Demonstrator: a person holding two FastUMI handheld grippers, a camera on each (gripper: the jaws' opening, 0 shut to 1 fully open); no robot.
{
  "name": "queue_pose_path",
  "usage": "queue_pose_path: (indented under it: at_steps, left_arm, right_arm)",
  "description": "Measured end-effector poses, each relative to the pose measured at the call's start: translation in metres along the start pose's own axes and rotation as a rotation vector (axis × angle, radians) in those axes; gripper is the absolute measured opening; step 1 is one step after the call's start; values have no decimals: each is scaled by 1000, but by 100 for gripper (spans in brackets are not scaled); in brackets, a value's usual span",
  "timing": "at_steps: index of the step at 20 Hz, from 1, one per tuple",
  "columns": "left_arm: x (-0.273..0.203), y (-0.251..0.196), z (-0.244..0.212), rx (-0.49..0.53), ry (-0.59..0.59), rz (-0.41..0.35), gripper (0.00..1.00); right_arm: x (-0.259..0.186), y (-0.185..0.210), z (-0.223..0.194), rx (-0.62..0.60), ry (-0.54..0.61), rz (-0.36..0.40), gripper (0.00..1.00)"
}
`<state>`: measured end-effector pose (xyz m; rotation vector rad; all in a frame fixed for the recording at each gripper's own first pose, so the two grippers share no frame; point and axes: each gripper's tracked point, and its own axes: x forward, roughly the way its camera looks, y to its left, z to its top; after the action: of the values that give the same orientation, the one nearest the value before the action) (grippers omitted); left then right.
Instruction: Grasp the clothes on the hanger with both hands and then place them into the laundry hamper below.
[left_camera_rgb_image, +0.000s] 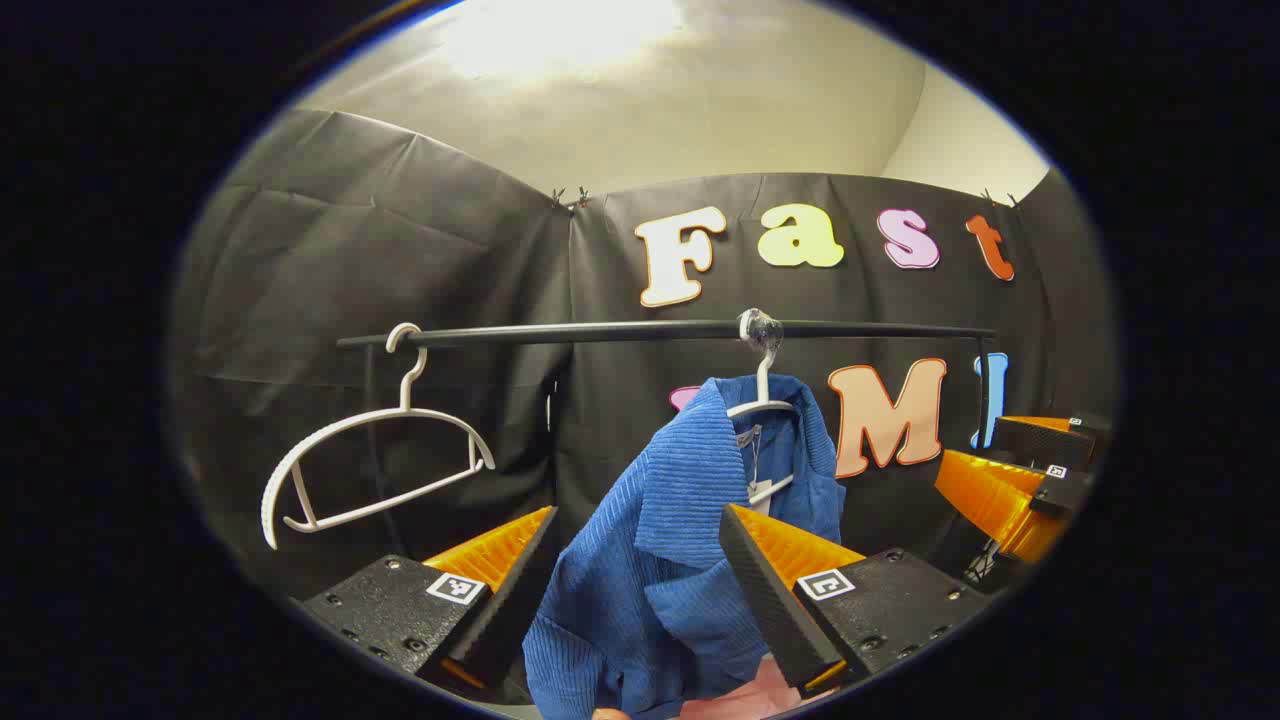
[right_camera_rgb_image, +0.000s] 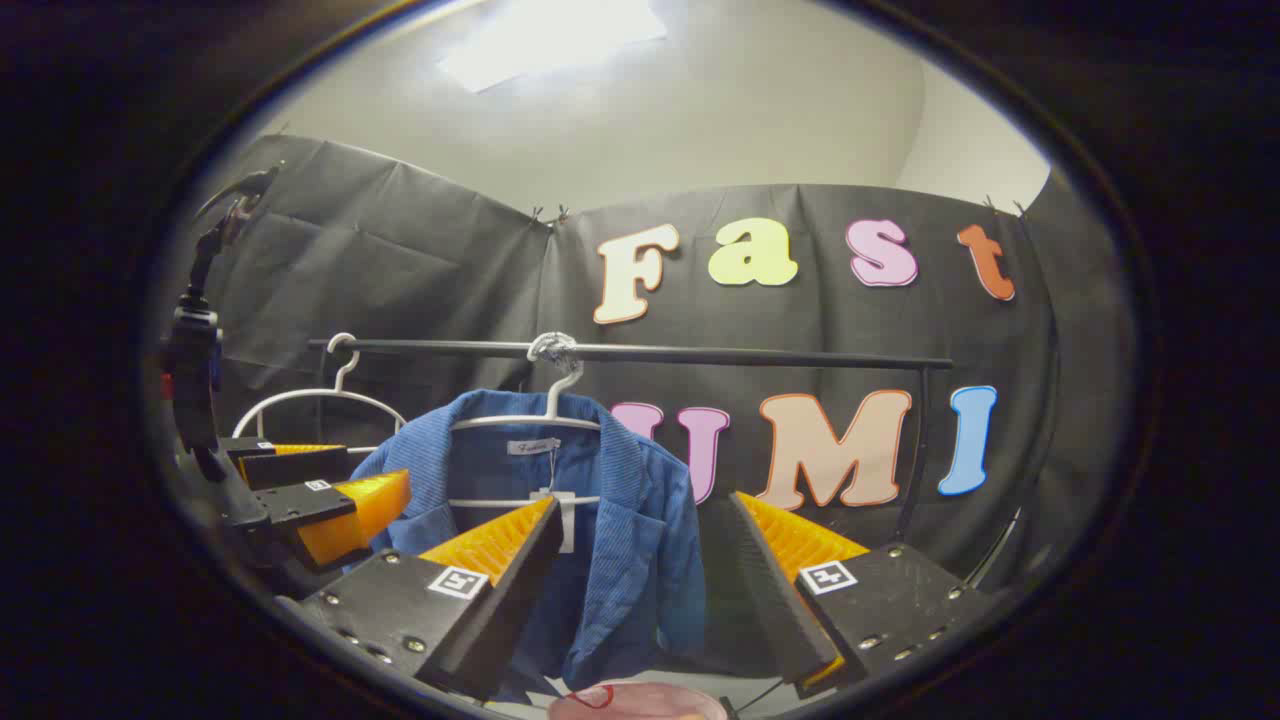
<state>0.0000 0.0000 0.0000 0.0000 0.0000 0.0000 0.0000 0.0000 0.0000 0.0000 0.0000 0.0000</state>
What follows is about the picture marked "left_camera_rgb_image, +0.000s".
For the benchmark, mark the pink laundry hamper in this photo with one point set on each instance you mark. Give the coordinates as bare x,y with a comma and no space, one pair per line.
750,700

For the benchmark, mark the white plastic hanger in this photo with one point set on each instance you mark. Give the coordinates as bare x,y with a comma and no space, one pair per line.
404,400

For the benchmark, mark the black clothes rail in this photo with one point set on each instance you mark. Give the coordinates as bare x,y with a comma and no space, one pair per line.
600,331

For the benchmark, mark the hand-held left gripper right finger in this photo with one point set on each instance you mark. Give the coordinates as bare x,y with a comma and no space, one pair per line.
770,600

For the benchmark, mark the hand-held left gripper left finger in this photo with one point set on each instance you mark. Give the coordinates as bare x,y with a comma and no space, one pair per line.
510,590

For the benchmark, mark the white hanger with taped hook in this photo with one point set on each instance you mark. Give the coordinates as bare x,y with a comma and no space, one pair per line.
760,328

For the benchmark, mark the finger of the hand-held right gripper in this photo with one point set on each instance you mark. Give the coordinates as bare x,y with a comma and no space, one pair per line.
1000,495
1040,440

